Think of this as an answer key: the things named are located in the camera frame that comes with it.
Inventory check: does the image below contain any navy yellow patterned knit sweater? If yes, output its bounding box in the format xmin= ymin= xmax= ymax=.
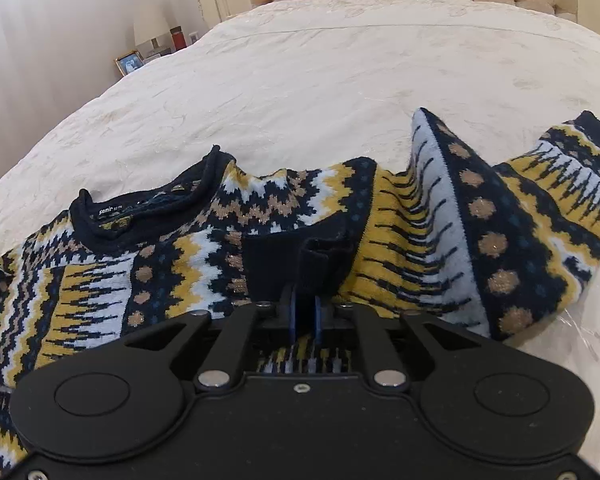
xmin=0 ymin=107 xmax=600 ymax=467

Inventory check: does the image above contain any gold picture frame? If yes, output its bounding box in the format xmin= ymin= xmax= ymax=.
xmin=113 ymin=50 xmax=145 ymax=77

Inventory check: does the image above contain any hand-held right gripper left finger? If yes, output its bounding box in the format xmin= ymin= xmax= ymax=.
xmin=122 ymin=284 xmax=299 ymax=392

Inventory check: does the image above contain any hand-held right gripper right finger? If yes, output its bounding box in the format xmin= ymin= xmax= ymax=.
xmin=311 ymin=294 xmax=482 ymax=393

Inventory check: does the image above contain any white table lamp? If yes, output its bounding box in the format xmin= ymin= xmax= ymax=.
xmin=132 ymin=2 xmax=172 ymax=57

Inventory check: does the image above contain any white fluffy bed blanket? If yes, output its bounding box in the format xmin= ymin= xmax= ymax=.
xmin=0 ymin=0 xmax=600 ymax=480

